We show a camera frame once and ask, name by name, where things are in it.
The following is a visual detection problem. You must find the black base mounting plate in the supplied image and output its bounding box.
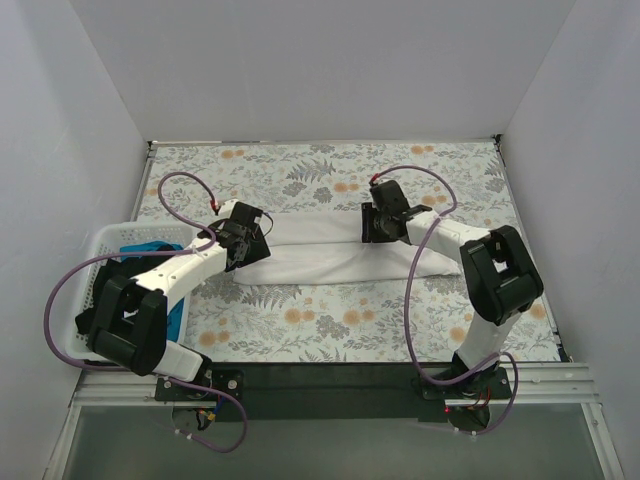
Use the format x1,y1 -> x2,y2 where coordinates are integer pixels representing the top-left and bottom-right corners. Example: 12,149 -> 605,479
154,362 -> 514,424

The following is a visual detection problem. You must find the black t shirt in basket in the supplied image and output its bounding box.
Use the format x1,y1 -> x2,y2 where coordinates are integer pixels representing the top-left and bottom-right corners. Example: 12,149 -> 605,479
75,249 -> 186,343

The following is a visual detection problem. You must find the blue t shirt in basket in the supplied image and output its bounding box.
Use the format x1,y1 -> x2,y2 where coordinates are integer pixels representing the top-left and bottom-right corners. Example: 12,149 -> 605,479
120,241 -> 184,342

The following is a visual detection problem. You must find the aluminium front rail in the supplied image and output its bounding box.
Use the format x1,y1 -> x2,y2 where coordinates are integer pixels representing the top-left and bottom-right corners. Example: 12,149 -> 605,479
63,363 -> 612,479

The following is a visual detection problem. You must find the white t shirt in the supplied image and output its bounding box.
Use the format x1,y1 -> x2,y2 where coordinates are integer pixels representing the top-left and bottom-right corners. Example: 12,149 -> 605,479
232,209 -> 461,287

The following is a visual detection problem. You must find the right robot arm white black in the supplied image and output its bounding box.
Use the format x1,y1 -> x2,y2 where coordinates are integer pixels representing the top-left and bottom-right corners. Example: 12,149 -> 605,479
361,176 -> 544,388

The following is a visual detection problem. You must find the white plastic laundry basket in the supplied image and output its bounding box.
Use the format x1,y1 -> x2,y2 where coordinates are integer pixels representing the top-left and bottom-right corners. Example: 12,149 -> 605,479
64,221 -> 195,362

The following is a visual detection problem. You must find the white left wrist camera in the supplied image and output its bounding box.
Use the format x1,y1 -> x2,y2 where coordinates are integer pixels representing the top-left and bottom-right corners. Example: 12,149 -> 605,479
210,199 -> 237,219

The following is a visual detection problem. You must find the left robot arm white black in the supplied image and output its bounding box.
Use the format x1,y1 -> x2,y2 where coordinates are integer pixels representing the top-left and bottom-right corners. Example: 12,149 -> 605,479
87,200 -> 270,382

